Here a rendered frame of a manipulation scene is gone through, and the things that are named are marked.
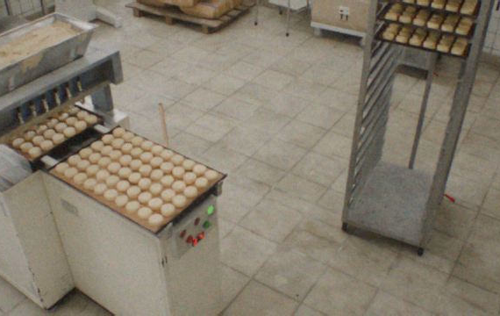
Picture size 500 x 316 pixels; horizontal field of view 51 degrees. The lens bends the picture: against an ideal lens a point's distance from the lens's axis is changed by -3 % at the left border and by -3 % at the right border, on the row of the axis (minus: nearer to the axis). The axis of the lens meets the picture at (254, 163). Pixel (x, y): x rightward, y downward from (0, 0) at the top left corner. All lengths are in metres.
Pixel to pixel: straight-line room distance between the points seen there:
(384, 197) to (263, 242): 0.76
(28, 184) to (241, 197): 1.47
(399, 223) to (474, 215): 0.61
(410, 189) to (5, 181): 2.24
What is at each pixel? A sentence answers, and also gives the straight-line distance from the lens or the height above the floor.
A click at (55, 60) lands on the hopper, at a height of 1.23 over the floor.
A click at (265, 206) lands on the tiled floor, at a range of 3.32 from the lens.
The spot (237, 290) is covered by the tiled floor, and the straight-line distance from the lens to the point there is 2.86.
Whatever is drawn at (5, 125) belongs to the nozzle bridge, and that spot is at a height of 1.06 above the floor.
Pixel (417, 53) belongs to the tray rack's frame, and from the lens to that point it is 5.04.
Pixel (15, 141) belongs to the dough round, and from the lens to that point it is 2.47.
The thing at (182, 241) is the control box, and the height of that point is 0.78.
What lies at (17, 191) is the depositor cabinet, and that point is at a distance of 2.38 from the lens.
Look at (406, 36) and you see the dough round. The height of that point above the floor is 1.24.
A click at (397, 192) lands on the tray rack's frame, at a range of 3.31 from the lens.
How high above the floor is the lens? 2.21
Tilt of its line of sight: 37 degrees down
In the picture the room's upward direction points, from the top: straight up
